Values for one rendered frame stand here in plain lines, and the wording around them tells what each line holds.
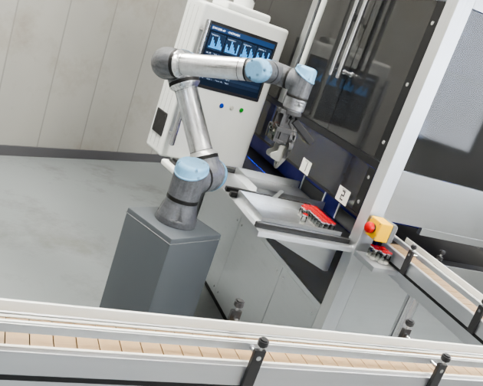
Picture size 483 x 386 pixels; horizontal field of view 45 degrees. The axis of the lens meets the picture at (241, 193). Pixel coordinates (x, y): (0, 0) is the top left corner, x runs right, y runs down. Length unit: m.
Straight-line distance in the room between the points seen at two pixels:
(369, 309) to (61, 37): 3.26
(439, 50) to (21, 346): 1.61
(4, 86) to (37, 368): 3.73
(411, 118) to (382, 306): 0.77
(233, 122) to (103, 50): 2.23
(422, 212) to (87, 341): 1.53
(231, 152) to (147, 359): 2.05
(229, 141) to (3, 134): 2.26
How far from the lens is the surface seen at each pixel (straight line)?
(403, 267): 2.12
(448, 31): 2.11
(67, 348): 1.03
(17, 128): 4.79
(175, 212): 2.01
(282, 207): 2.34
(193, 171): 1.97
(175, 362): 1.07
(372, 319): 2.42
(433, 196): 2.29
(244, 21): 2.83
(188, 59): 2.00
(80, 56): 4.86
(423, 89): 2.10
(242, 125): 2.97
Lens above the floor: 1.52
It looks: 16 degrees down
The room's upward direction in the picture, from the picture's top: 19 degrees clockwise
